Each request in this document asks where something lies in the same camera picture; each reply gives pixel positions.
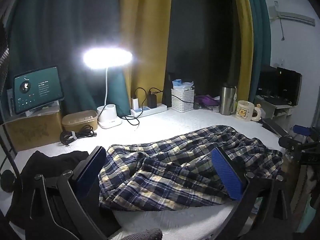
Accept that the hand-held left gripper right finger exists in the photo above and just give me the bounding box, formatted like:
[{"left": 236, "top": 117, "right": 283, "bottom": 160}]
[{"left": 211, "top": 146, "right": 293, "bottom": 240}]

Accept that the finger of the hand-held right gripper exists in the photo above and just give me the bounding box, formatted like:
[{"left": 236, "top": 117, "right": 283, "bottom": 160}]
[
  {"left": 279, "top": 136, "right": 304, "bottom": 151},
  {"left": 293, "top": 124, "right": 316, "bottom": 137}
]

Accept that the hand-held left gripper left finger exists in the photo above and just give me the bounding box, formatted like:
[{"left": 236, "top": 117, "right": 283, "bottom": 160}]
[{"left": 29, "top": 146, "right": 121, "bottom": 240}]

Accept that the navy yellow plaid shirt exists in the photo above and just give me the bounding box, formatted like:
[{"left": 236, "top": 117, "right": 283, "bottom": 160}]
[{"left": 99, "top": 124, "right": 285, "bottom": 212}]

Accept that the black flat device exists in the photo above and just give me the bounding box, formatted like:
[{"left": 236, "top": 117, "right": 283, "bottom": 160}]
[{"left": 261, "top": 118, "right": 285, "bottom": 137}]

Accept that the small white shelf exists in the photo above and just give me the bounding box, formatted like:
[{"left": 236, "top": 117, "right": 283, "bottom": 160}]
[{"left": 254, "top": 96, "right": 295, "bottom": 130}]

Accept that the brown lidded food container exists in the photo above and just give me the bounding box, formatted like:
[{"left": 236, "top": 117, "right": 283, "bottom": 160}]
[{"left": 62, "top": 110, "right": 98, "bottom": 133}]

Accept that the white desk lamp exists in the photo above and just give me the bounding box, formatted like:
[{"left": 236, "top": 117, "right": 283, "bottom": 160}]
[{"left": 82, "top": 47, "right": 133, "bottom": 130}]

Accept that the black monitor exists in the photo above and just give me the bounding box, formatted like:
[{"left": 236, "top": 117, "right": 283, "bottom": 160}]
[{"left": 257, "top": 66, "right": 302, "bottom": 105}]

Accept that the cream cartoon print mug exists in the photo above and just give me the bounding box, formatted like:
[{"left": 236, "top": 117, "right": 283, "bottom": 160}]
[{"left": 235, "top": 100, "right": 262, "bottom": 122}]

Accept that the brown cardboard box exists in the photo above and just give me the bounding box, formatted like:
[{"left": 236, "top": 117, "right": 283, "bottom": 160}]
[{"left": 5, "top": 104, "right": 63, "bottom": 153}]

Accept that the white textured table cover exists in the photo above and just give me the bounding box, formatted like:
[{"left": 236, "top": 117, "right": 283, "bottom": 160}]
[{"left": 0, "top": 105, "right": 288, "bottom": 240}]

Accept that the steel tumbler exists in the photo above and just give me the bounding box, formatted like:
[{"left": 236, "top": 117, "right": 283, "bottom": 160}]
[{"left": 219, "top": 83, "right": 237, "bottom": 115}]

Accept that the white tablet stand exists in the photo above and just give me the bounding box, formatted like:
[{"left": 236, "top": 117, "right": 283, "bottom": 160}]
[{"left": 6, "top": 87, "right": 62, "bottom": 117}]

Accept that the purple cloth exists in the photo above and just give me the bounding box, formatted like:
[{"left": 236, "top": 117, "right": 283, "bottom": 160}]
[{"left": 195, "top": 94, "right": 220, "bottom": 107}]

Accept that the white plastic basket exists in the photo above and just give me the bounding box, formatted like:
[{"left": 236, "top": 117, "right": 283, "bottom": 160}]
[{"left": 171, "top": 88, "right": 195, "bottom": 112}]

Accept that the white power strip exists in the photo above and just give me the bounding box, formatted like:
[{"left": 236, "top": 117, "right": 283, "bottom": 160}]
[{"left": 130, "top": 104, "right": 167, "bottom": 117}]

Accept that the thin black rod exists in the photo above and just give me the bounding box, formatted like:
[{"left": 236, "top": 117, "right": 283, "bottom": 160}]
[{"left": 0, "top": 124, "right": 22, "bottom": 193}]

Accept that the black charger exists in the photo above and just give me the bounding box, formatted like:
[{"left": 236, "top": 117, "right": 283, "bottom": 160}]
[{"left": 147, "top": 92, "right": 157, "bottom": 108}]

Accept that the black tablet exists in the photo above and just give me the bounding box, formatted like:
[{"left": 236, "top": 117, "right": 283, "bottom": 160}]
[{"left": 13, "top": 66, "right": 65, "bottom": 115}]

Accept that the blue clear plastic bag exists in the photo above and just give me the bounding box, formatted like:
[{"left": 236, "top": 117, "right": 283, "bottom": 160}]
[{"left": 172, "top": 79, "right": 194, "bottom": 90}]

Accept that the teal curtain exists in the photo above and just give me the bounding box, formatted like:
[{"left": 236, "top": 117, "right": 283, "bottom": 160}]
[
  {"left": 246, "top": 0, "right": 272, "bottom": 100},
  {"left": 7, "top": 0, "right": 131, "bottom": 120}
]

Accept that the yellow curtain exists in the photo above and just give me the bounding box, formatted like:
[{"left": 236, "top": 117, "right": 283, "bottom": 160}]
[
  {"left": 231, "top": 0, "right": 255, "bottom": 101},
  {"left": 119, "top": 0, "right": 173, "bottom": 108}
]

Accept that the black mesh panel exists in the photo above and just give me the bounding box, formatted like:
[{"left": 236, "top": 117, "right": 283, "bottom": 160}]
[{"left": 0, "top": 22, "right": 10, "bottom": 100}]

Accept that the black coiled cable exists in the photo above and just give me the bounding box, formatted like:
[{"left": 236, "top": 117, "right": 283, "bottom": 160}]
[{"left": 60, "top": 125, "right": 97, "bottom": 147}]

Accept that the black lamp cable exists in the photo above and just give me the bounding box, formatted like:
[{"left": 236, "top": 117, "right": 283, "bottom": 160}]
[{"left": 97, "top": 107, "right": 107, "bottom": 123}]

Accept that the black charging cable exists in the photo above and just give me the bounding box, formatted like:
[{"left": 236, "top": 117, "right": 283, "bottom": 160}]
[
  {"left": 121, "top": 87, "right": 148, "bottom": 132},
  {"left": 149, "top": 88, "right": 194, "bottom": 104}
]

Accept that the white wall-mounted bar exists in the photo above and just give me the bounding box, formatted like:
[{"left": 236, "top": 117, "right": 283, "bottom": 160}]
[{"left": 269, "top": 10, "right": 315, "bottom": 27}]

